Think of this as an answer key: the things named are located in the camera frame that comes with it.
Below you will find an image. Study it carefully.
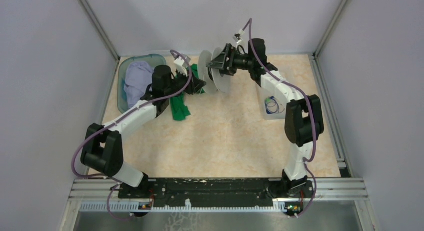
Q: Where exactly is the blue cable coil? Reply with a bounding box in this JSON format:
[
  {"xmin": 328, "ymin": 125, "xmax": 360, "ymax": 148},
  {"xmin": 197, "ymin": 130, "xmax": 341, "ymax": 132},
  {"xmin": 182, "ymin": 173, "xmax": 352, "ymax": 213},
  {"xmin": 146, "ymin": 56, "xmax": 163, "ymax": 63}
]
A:
[{"xmin": 264, "ymin": 96, "xmax": 286, "ymax": 116}]

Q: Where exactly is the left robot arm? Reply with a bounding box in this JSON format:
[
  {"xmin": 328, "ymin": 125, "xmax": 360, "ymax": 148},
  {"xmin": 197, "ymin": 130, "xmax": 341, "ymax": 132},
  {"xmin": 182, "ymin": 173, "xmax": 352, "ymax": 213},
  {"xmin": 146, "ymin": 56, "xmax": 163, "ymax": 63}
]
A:
[{"xmin": 80, "ymin": 65, "xmax": 207, "ymax": 198}]

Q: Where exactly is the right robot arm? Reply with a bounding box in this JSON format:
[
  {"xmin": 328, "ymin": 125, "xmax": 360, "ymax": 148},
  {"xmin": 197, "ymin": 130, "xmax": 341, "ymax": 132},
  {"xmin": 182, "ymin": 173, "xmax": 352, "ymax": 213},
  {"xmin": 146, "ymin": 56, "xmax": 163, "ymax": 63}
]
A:
[{"xmin": 198, "ymin": 38, "xmax": 325, "ymax": 197}]

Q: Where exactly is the clear plastic box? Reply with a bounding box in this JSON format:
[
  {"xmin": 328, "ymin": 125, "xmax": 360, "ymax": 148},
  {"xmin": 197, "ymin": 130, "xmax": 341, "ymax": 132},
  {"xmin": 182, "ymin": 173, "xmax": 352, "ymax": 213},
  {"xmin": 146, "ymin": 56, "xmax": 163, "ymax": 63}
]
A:
[{"xmin": 256, "ymin": 86, "xmax": 287, "ymax": 120}]

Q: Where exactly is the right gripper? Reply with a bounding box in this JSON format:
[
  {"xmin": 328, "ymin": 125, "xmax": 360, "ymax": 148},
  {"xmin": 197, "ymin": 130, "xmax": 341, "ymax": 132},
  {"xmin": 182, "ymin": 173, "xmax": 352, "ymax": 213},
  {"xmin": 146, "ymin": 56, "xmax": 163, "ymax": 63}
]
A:
[{"xmin": 206, "ymin": 44, "xmax": 253, "ymax": 77}]

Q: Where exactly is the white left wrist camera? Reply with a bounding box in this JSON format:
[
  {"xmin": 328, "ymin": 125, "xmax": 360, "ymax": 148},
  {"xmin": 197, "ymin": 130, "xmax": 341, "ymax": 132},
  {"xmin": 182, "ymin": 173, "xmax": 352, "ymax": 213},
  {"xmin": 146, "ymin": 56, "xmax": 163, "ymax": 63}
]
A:
[{"xmin": 173, "ymin": 54, "xmax": 191, "ymax": 77}]

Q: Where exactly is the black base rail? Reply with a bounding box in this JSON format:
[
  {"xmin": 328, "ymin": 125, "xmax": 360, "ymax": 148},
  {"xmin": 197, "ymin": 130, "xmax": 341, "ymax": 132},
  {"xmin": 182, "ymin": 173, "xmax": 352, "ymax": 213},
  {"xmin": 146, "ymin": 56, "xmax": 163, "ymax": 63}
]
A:
[{"xmin": 118, "ymin": 178, "xmax": 315, "ymax": 215}]

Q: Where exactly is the teal plastic basket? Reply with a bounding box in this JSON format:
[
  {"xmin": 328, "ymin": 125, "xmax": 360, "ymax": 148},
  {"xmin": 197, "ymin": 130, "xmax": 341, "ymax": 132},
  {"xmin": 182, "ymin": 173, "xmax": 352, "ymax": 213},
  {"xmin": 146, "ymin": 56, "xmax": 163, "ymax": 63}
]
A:
[{"xmin": 117, "ymin": 54, "xmax": 167, "ymax": 114}]

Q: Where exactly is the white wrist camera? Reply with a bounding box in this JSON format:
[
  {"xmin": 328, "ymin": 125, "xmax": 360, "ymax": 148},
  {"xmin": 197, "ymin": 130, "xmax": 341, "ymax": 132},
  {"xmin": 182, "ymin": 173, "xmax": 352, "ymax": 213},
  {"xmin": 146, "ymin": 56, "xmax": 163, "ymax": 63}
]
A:
[
  {"xmin": 173, "ymin": 54, "xmax": 191, "ymax": 77},
  {"xmin": 233, "ymin": 29, "xmax": 245, "ymax": 48}
]

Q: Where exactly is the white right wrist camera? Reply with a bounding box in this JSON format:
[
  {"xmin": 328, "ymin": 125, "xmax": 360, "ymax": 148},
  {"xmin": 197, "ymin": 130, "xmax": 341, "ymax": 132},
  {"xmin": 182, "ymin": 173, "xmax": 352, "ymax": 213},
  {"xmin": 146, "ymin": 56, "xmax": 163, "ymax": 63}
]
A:
[{"xmin": 233, "ymin": 29, "xmax": 245, "ymax": 48}]

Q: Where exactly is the green cloth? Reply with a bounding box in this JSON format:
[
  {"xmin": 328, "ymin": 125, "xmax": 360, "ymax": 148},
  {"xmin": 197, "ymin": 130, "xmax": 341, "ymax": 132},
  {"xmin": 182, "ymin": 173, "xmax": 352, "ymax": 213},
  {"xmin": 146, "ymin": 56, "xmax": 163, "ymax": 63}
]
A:
[{"xmin": 169, "ymin": 64, "xmax": 205, "ymax": 121}]

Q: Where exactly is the lavender cloth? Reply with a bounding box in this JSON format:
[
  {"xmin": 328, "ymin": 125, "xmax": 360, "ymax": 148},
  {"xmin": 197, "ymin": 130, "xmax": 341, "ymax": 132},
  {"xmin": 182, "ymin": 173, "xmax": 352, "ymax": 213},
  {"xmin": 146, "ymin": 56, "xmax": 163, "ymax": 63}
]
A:
[{"xmin": 123, "ymin": 61, "xmax": 154, "ymax": 109}]

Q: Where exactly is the white filament spool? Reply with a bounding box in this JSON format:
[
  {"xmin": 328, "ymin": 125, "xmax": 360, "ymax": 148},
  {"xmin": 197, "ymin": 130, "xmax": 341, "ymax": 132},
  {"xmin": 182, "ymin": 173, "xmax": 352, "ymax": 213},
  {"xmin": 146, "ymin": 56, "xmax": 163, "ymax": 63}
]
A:
[{"xmin": 197, "ymin": 47, "xmax": 231, "ymax": 95}]

